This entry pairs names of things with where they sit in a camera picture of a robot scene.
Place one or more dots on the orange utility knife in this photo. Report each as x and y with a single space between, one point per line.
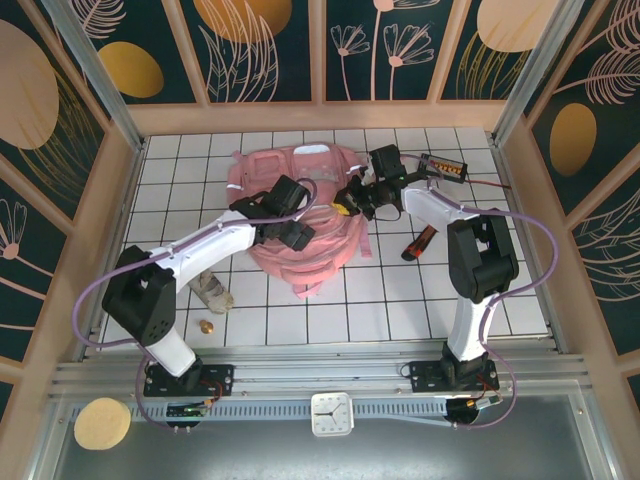
420 244

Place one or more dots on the white square clock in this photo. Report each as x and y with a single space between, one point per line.
332 415

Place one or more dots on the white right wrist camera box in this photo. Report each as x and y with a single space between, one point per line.
369 173

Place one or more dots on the small green circuit board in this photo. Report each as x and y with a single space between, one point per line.
187 410
482 403

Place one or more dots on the aluminium corner post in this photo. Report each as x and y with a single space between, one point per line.
530 70
95 75

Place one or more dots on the dark floral wall panel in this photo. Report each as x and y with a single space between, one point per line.
600 100
380 75
30 100
250 65
480 75
165 30

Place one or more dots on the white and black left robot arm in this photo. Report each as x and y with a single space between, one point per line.
210 245

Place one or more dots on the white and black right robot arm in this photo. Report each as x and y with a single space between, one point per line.
430 207

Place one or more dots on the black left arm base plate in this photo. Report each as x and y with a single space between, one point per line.
220 376

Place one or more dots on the pink backpack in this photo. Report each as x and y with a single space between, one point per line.
330 250

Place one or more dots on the aluminium rail frame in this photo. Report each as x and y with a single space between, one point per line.
320 372

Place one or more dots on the black charging board yellow connectors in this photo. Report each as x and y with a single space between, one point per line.
442 167

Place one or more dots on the round yellow sponge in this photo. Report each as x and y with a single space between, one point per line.
102 423

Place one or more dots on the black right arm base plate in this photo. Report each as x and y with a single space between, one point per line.
425 375

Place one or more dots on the small brass knob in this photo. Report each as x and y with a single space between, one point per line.
207 327

